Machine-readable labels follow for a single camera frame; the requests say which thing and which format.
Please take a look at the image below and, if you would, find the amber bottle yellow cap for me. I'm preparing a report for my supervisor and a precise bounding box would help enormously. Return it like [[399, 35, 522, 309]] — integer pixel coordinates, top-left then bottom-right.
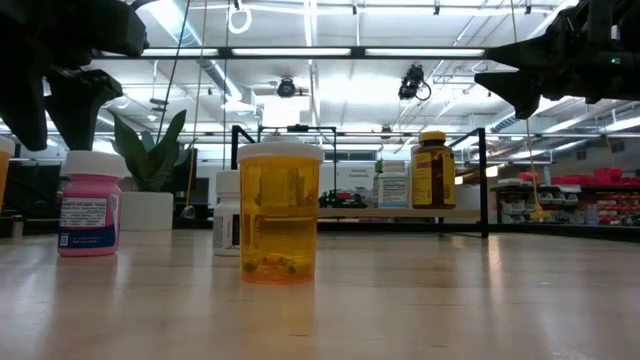
[[410, 130, 457, 210]]

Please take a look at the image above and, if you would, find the orange pill vial white cap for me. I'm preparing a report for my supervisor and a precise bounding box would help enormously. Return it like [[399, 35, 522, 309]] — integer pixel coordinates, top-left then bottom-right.
[[236, 141, 324, 286], [0, 135, 16, 211]]

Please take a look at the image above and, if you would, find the wooden shelf black metal frame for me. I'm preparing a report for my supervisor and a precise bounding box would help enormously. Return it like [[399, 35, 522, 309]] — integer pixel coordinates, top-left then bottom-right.
[[231, 123, 491, 240]]

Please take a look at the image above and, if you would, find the red storage bin rack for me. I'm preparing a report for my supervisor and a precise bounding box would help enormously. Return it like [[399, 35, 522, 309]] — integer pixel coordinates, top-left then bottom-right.
[[492, 166, 640, 227]]

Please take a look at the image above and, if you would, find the black overhead crossbar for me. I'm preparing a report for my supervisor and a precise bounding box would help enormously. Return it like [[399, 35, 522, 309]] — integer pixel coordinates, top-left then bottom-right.
[[92, 46, 489, 60]]

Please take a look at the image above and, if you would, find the white hanging ring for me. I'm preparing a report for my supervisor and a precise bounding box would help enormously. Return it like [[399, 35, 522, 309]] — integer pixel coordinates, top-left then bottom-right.
[[227, 3, 254, 35]]

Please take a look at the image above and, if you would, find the black hanging cable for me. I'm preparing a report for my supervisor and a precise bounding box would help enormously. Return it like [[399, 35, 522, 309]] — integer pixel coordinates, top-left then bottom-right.
[[156, 0, 193, 145]]

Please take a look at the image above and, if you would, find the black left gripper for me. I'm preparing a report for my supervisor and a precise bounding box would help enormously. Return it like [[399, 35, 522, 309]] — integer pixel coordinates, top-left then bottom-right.
[[0, 0, 149, 152]]

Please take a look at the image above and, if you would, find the hanging cord yellow weight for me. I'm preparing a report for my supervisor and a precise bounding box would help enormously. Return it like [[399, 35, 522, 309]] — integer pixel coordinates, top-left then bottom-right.
[[524, 117, 551, 222]]

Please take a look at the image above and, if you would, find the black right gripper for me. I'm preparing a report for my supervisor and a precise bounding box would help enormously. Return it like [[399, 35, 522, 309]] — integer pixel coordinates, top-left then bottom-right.
[[473, 0, 640, 120]]

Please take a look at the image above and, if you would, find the black hanging camera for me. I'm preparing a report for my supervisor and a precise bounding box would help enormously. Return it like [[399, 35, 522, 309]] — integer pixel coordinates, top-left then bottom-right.
[[398, 63, 432, 102]]

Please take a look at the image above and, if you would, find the thin hanging cord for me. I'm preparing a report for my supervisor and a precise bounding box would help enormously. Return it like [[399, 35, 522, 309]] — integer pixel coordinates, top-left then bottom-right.
[[182, 0, 209, 221]]

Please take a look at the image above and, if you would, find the pink bottle white cap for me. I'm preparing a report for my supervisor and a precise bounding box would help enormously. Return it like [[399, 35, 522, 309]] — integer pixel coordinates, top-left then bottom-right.
[[57, 149, 126, 259]]

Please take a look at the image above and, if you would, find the small white bottle dark label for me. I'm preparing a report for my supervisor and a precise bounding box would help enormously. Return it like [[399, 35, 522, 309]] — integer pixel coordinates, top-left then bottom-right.
[[211, 169, 242, 258]]

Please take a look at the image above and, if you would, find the black aluminium table frame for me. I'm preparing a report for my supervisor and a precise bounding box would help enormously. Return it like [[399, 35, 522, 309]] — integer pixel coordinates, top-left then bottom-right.
[[0, 214, 640, 245]]

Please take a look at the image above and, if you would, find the small white bottle blue label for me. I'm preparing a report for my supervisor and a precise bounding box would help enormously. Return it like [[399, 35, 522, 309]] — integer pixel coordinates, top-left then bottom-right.
[[375, 159, 410, 209]]

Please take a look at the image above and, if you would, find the green plant in white pot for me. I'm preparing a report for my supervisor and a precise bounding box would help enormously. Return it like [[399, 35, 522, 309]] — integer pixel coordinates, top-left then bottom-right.
[[110, 108, 199, 232]]

